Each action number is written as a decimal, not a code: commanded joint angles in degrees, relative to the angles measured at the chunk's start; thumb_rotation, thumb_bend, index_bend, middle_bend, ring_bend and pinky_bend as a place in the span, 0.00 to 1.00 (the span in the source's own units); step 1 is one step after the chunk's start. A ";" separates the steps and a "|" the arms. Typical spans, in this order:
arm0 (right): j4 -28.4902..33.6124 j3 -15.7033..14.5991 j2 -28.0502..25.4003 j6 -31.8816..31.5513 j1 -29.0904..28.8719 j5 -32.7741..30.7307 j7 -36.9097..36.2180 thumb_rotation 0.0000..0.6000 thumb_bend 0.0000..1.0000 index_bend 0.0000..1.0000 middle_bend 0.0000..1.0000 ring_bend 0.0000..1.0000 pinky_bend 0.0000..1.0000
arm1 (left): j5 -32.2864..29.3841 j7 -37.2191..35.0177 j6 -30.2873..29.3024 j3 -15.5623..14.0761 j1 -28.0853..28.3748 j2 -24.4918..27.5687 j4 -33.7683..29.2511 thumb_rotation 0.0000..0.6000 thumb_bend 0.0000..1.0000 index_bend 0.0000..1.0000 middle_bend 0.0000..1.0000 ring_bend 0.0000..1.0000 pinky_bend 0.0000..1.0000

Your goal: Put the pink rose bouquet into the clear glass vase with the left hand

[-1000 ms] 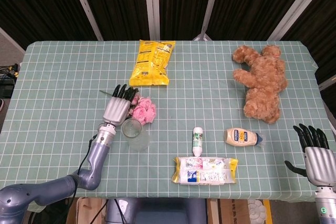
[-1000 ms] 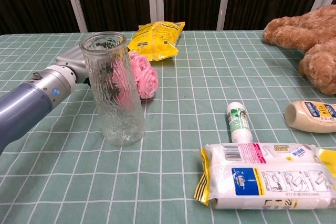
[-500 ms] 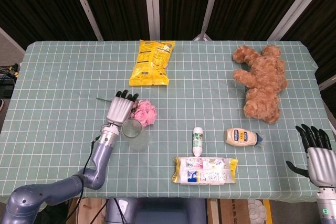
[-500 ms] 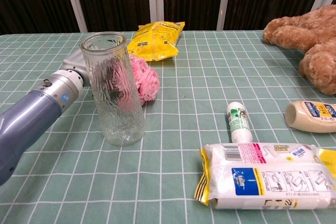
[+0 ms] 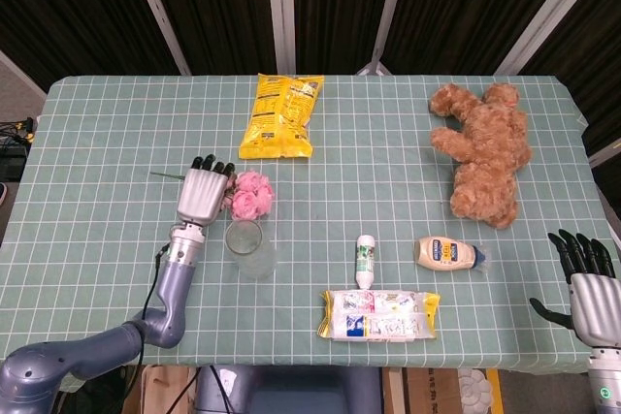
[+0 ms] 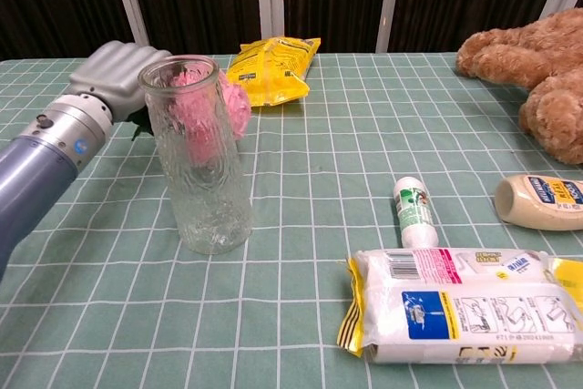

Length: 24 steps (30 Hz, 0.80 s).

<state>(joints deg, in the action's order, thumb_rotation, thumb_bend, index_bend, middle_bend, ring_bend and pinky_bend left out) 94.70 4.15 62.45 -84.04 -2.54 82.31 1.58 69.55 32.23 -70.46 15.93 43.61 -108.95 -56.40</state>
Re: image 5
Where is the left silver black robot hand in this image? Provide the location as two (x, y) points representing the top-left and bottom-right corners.
(176, 154), (238, 227)

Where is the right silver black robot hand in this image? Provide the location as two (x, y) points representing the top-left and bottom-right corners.
(529, 228), (621, 348)

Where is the pink artificial flower bouquet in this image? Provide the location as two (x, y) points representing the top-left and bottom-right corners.
(148, 170), (276, 221)

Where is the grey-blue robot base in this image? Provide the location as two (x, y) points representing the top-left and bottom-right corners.
(195, 365), (384, 414)

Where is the clear glass cup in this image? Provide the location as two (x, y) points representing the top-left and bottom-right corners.
(223, 218), (278, 281)

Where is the yellow snack bag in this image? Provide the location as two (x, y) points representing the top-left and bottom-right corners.
(237, 73), (325, 161)

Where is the green checked tablecloth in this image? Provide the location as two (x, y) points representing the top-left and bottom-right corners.
(0, 75), (621, 381)

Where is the mayonnaise squeeze bottle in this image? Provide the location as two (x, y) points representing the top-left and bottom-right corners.
(412, 235), (488, 273)

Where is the small white green-label bottle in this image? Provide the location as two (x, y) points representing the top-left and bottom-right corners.
(355, 234), (377, 289)

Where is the brown cardboard box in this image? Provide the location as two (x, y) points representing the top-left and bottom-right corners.
(405, 367), (504, 414)

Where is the black curtain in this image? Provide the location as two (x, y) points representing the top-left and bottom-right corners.
(0, 0), (621, 177)

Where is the brown teddy bear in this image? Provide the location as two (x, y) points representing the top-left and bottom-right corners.
(428, 82), (534, 230)

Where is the light wooden board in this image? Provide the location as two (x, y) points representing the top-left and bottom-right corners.
(123, 365), (198, 414)

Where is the white yellow wipes package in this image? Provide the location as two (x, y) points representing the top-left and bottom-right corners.
(317, 289), (441, 341)

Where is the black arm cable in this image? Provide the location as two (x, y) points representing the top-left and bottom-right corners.
(138, 241), (172, 369)

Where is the white metal frame post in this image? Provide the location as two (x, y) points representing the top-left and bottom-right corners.
(494, 0), (607, 77)
(357, 0), (412, 77)
(123, 0), (191, 77)
(265, 0), (297, 75)

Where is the black equipment with cables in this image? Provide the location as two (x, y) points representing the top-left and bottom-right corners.
(0, 115), (39, 183)

